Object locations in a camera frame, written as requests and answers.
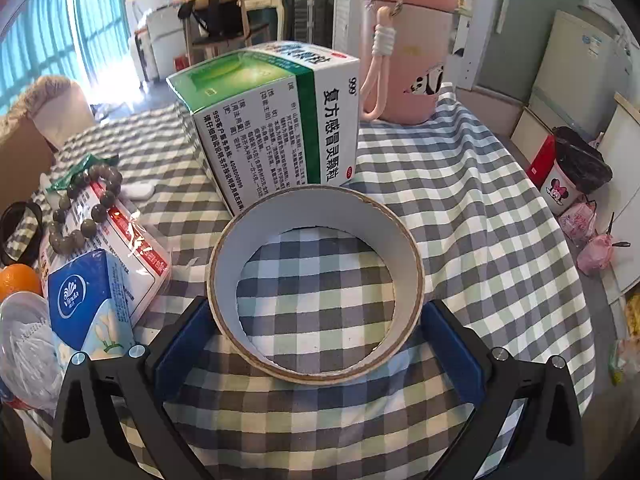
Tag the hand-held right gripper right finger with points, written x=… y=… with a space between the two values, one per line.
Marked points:
x=452 y=355

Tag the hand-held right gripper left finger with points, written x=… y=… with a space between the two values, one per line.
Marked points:
x=181 y=347

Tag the beige tape roll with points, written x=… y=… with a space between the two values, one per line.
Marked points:
x=320 y=206

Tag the green candy wrapper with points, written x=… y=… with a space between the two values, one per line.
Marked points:
x=70 y=175

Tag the cardboard box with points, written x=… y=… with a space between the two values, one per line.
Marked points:
x=22 y=160

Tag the white and red snack packet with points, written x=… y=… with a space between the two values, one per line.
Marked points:
x=135 y=255

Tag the blue tissue pack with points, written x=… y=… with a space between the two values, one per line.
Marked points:
x=80 y=295

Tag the grey checked tablecloth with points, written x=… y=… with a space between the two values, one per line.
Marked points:
x=475 y=220

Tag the clear plastic bag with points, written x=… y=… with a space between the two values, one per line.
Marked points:
x=25 y=345

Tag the small white object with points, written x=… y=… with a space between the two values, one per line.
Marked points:
x=137 y=191

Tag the pink plastic bag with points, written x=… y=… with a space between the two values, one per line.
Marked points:
x=595 y=255
x=577 y=222

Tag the orange fruit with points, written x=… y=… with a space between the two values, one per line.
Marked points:
x=17 y=280

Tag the red carton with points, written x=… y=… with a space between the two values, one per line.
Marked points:
x=540 y=162

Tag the black hair band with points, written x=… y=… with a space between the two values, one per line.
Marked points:
x=20 y=205

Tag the white bin with black bag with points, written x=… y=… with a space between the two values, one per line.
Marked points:
x=580 y=160

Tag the green and white medicine box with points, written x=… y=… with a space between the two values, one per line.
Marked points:
x=270 y=125

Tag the white board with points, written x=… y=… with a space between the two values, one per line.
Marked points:
x=622 y=185

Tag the covered armchair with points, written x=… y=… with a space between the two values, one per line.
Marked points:
x=50 y=100

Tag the small red box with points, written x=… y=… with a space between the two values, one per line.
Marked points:
x=182 y=61

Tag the white refrigerator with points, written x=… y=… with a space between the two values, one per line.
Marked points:
x=575 y=60

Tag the wooden chair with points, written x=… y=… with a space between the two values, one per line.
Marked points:
x=235 y=20

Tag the black bag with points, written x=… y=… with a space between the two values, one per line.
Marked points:
x=215 y=7

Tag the teal curtain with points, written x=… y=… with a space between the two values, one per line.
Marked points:
x=100 y=10
x=35 y=35

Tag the white shutter door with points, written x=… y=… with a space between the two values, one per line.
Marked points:
x=345 y=5

